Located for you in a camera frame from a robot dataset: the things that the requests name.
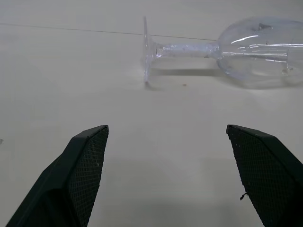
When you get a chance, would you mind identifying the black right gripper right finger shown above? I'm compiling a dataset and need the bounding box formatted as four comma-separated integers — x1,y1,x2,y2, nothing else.
225,124,303,227

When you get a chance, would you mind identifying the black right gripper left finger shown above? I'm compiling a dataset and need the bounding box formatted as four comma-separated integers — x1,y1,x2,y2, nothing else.
6,124,109,227

